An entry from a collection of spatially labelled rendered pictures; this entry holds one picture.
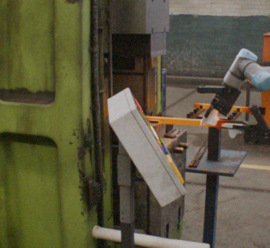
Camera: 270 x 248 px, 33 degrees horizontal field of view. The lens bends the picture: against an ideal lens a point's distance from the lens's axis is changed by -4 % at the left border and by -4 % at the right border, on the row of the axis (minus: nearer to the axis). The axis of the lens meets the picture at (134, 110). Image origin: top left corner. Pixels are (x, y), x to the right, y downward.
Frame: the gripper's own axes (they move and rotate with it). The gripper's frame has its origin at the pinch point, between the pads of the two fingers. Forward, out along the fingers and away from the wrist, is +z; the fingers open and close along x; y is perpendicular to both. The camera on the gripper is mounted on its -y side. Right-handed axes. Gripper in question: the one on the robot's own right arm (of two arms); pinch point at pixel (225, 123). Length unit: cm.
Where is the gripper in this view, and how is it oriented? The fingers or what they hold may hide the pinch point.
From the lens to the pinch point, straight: 191.1
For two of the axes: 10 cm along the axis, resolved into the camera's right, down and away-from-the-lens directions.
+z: -9.3, -0.6, 3.5
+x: 3.6, -1.9, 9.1
